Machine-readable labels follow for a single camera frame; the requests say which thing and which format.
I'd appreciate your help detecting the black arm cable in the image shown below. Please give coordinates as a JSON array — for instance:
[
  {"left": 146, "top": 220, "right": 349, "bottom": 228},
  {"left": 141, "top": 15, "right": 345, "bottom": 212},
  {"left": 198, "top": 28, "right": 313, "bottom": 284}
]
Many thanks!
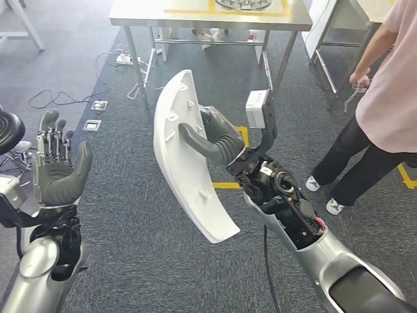
[{"left": 263, "top": 224, "right": 281, "bottom": 313}]

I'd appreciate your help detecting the black swivel stool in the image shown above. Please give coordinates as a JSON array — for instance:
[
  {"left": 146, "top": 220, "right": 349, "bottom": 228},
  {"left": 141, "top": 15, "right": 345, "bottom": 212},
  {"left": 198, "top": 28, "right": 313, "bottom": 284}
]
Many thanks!
[{"left": 0, "top": 108, "right": 36, "bottom": 186}]

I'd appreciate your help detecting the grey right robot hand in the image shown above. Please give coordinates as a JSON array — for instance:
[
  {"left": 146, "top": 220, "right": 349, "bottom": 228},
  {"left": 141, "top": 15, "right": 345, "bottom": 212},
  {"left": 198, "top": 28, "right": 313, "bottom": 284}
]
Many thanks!
[{"left": 178, "top": 106, "right": 244, "bottom": 162}]

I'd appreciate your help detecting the steel workbench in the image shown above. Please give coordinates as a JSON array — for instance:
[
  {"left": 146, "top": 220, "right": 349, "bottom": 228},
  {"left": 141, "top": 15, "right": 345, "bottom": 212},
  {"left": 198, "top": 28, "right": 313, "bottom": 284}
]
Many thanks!
[{"left": 109, "top": 0, "right": 313, "bottom": 111}]

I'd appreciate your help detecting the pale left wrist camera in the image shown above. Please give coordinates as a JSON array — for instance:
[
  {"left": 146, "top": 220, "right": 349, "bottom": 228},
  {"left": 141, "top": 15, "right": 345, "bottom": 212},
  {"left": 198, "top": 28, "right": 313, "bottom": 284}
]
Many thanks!
[{"left": 0, "top": 175, "right": 29, "bottom": 228}]

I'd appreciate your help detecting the person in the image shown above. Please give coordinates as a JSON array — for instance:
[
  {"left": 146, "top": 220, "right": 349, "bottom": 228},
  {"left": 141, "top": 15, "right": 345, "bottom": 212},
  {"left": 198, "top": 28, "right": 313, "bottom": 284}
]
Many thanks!
[{"left": 305, "top": 0, "right": 417, "bottom": 216}]

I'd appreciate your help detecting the white handheld controller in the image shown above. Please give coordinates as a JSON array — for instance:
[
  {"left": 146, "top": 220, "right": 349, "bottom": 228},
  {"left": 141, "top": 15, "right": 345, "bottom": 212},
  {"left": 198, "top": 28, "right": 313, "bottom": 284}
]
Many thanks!
[{"left": 343, "top": 75, "right": 373, "bottom": 114}]

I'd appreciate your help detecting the white curved plastic part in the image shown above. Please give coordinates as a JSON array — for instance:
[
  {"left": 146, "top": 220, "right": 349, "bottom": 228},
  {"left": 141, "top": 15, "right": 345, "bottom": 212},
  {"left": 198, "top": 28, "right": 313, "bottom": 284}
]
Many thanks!
[{"left": 153, "top": 68, "right": 241, "bottom": 245}]

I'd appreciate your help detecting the white power strip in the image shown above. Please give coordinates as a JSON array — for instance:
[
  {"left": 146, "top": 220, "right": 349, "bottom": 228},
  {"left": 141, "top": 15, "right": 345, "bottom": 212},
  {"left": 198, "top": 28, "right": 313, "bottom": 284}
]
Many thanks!
[{"left": 116, "top": 52, "right": 141, "bottom": 67}]

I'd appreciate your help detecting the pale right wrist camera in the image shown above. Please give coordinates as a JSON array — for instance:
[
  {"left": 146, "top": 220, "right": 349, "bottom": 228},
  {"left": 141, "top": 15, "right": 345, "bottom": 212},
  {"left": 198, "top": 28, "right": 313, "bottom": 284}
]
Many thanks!
[{"left": 226, "top": 89, "right": 278, "bottom": 176}]

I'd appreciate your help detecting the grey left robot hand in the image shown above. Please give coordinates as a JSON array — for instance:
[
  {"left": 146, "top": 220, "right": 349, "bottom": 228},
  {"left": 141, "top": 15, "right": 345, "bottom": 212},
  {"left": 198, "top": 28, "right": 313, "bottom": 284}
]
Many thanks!
[{"left": 32, "top": 109, "right": 94, "bottom": 207}]

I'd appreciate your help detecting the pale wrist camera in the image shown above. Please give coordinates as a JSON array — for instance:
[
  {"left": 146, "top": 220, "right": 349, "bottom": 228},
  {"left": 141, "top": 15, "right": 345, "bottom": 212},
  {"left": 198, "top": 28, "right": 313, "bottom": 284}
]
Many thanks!
[
  {"left": 0, "top": 175, "right": 29, "bottom": 228},
  {"left": 226, "top": 89, "right": 278, "bottom": 176}
]

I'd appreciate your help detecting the black floor cable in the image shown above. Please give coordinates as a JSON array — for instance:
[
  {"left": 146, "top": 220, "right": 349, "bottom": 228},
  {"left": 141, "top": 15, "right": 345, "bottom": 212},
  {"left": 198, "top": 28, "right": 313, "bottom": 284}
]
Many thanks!
[{"left": 28, "top": 40, "right": 128, "bottom": 110}]

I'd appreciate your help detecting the person's hand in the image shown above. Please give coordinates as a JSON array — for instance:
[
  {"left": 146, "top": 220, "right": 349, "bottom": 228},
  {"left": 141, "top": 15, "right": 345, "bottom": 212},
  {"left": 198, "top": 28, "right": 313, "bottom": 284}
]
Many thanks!
[{"left": 349, "top": 68, "right": 371, "bottom": 89}]

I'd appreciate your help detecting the round metal plate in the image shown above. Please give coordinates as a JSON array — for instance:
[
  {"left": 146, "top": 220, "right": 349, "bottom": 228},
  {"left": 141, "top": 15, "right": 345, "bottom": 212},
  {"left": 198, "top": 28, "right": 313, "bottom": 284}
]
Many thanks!
[{"left": 216, "top": 0, "right": 272, "bottom": 12}]

